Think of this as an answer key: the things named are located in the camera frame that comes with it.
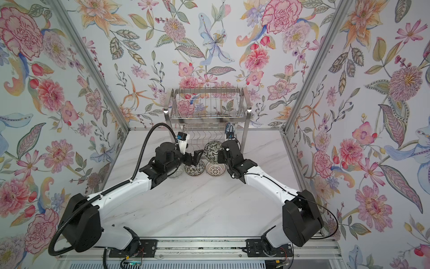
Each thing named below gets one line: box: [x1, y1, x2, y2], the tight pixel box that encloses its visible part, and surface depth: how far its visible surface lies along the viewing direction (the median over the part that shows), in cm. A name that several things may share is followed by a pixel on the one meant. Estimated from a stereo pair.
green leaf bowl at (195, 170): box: [184, 159, 206, 176], surface depth 100 cm
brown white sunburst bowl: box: [205, 161, 227, 177], surface depth 100 cm
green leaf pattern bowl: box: [203, 140, 225, 164], surface depth 88 cm
